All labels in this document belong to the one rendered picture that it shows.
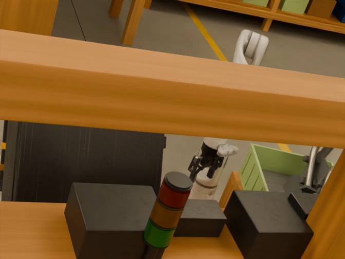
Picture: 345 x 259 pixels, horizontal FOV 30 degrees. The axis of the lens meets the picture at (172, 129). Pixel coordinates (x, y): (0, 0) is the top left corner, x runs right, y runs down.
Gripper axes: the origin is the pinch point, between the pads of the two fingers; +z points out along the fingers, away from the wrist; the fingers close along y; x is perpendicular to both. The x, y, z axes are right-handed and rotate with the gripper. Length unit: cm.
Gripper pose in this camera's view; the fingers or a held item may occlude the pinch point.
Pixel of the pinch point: (200, 178)
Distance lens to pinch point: 220.3
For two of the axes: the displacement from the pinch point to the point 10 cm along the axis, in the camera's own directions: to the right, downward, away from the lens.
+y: -7.0, 1.1, -7.0
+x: 6.4, 5.2, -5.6
